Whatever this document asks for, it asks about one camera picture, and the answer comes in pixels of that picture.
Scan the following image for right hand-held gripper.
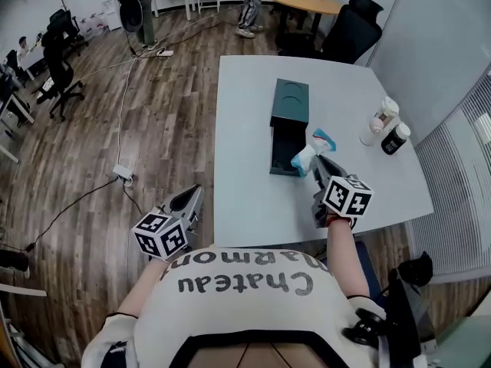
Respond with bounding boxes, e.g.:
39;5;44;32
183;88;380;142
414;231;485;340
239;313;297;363
308;154;374;228

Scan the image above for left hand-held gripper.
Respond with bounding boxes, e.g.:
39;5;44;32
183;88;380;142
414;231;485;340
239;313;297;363
131;184;205;262

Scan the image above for white and blue item packet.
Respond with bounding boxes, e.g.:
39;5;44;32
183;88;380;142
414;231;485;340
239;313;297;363
290;127;338;178

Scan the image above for dark green box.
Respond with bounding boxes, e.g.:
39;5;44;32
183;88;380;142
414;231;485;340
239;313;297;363
269;77;311;177

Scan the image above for person's right forearm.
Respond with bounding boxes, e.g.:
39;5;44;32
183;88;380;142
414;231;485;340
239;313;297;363
325;215;371;299

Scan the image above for person's left forearm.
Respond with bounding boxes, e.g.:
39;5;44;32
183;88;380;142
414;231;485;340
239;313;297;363
114;258;172;318

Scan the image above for white pump bottle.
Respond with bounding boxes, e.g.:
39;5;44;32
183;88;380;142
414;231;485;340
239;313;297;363
359;96;400;146

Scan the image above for black jar with white lid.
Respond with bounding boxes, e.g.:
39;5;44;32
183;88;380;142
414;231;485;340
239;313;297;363
381;122;412;156

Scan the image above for person's white printed shirt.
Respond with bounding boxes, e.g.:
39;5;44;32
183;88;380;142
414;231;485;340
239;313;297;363
81;245;389;368

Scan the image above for black high-back office chair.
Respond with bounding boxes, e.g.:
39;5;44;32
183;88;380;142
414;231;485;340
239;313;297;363
276;0;384;66

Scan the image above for black bag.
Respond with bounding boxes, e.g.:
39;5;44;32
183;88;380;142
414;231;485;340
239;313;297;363
382;250;435;362

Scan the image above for black headphones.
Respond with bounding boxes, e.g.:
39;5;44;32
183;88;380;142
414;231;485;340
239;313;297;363
341;307;387;347

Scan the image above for round wooden table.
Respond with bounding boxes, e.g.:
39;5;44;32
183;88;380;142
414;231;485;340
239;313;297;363
263;0;343;50

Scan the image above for white cable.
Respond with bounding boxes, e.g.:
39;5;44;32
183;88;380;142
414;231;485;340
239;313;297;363
114;54;145;216

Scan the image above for black cable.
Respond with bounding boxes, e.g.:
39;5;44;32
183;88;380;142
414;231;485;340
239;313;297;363
24;177;119;253

